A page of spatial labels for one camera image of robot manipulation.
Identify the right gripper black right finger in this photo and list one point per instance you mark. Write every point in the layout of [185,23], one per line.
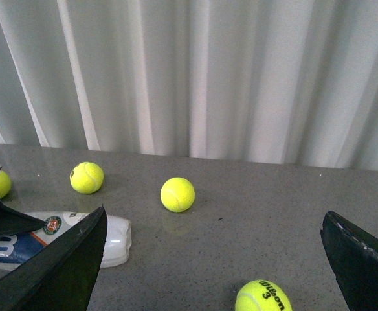
[353,256]

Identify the clear Wilson tennis can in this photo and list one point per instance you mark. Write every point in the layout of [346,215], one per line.
[15,250]

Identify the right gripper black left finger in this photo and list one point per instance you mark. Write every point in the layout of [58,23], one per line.
[62,275]

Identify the right plain tennis ball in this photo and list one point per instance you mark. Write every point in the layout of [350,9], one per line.
[177,194]

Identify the white pleated curtain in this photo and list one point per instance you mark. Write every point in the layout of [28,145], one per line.
[262,81]

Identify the Wilson 3 tennis ball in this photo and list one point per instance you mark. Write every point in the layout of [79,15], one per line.
[262,295]

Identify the Wilson logo tennis ball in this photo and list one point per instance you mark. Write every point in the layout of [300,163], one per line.
[86,178]

